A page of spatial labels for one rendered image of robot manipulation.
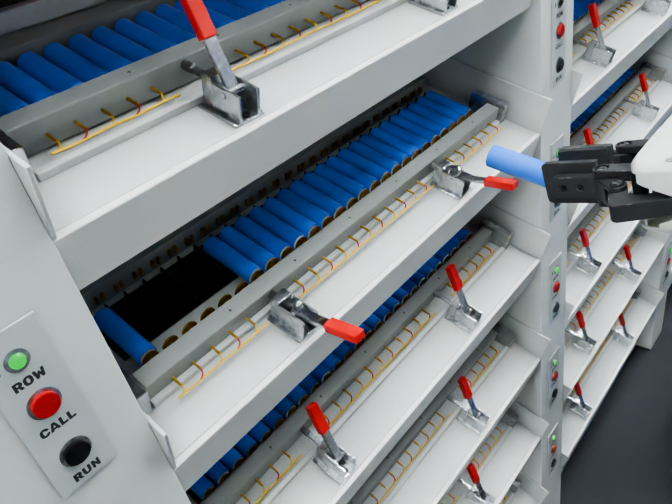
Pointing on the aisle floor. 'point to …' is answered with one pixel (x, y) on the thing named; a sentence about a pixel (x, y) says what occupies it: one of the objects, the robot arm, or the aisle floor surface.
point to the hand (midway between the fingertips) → (580, 173)
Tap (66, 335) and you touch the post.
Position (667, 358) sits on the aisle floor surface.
